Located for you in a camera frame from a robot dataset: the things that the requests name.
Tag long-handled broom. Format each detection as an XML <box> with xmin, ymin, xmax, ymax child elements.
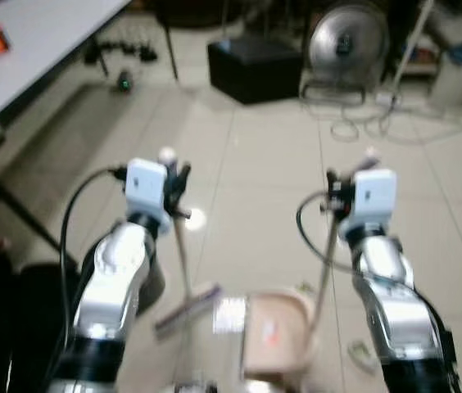
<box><xmin>154</xmin><ymin>146</ymin><xmax>224</xmax><ymax>338</ymax></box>

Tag beige long-handled dustpan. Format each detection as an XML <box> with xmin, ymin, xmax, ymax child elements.
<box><xmin>242</xmin><ymin>146</ymin><xmax>383</xmax><ymax>382</ymax></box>

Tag grey floor fan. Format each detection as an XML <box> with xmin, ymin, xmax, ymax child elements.
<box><xmin>300</xmin><ymin>2</ymin><xmax>392</xmax><ymax>105</ymax></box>

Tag black round bin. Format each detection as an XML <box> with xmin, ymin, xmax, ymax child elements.
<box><xmin>136</xmin><ymin>249</ymin><xmax>168</xmax><ymax>317</ymax></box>

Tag small device with green light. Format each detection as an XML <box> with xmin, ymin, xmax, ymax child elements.
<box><xmin>115</xmin><ymin>70</ymin><xmax>135</xmax><ymax>93</ymax></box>

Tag black box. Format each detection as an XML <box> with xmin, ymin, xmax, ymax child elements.
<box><xmin>207</xmin><ymin>36</ymin><xmax>305</xmax><ymax>106</ymax></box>

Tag black power strip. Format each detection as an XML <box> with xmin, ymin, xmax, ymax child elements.
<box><xmin>84</xmin><ymin>34</ymin><xmax>160</xmax><ymax>68</ymax></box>

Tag small crumpled litter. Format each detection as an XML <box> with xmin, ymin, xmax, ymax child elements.
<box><xmin>345</xmin><ymin>342</ymin><xmax>377</xmax><ymax>371</ymax></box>

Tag white bucket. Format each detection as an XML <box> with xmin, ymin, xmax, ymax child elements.
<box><xmin>429</xmin><ymin>43</ymin><xmax>462</xmax><ymax>112</ymax></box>

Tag leaning white pole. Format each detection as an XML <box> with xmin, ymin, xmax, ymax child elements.
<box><xmin>388</xmin><ymin>0</ymin><xmax>438</xmax><ymax>101</ymax></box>

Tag white table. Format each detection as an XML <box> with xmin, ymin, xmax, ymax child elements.
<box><xmin>0</xmin><ymin>0</ymin><xmax>132</xmax><ymax>251</ymax></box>

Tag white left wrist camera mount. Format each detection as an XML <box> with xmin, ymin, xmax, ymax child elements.
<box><xmin>125</xmin><ymin>159</ymin><xmax>173</xmax><ymax>232</ymax></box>

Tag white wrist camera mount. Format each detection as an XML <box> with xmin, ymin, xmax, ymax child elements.
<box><xmin>125</xmin><ymin>159</ymin><xmax>173</xmax><ymax>232</ymax></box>
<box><xmin>339</xmin><ymin>169</ymin><xmax>400</xmax><ymax>240</ymax></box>

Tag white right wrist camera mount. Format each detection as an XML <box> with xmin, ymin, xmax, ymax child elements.
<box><xmin>339</xmin><ymin>169</ymin><xmax>400</xmax><ymax>240</ymax></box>

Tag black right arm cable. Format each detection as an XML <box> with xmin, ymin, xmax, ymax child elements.
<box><xmin>296</xmin><ymin>190</ymin><xmax>365</xmax><ymax>276</ymax></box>

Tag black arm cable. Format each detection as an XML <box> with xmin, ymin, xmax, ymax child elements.
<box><xmin>296</xmin><ymin>190</ymin><xmax>365</xmax><ymax>276</ymax></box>
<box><xmin>56</xmin><ymin>166</ymin><xmax>130</xmax><ymax>337</ymax></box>

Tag floor cable loops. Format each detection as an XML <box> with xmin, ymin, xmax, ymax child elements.
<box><xmin>328</xmin><ymin>90</ymin><xmax>404</xmax><ymax>142</ymax></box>

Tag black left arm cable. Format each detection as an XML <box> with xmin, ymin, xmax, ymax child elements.
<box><xmin>56</xmin><ymin>166</ymin><xmax>130</xmax><ymax>337</ymax></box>

